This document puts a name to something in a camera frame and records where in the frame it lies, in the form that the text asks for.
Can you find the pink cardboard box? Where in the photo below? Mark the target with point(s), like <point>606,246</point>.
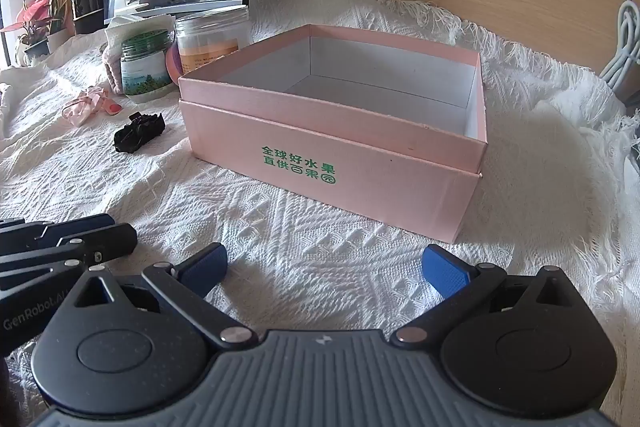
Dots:
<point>300,167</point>

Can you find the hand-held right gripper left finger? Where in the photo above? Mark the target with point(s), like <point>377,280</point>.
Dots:
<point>205,268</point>

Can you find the pink ribbon scrunchie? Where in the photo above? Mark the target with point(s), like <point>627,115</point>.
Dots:
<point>92,102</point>

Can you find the black scrunchie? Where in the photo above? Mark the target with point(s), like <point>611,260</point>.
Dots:
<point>137,133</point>

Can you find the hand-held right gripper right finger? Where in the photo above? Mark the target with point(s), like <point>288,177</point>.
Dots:
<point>445,271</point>

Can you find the red-leaf plant in dark pot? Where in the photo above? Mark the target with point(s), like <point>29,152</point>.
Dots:
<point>36,52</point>

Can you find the pink knitted pouch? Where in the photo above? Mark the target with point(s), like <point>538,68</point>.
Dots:
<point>112,72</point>

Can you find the green-lid glass jar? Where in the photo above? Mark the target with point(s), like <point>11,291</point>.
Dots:
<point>145,77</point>

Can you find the white woven blanket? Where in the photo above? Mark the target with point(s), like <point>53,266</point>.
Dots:
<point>300,247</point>

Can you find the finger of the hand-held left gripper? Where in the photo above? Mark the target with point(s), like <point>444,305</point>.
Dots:
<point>90,223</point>
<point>110,242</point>

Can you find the clear jar with beige lid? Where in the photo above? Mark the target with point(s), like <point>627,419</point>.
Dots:
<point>210,42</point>

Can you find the black speaker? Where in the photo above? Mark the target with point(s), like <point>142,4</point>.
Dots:
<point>87,4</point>

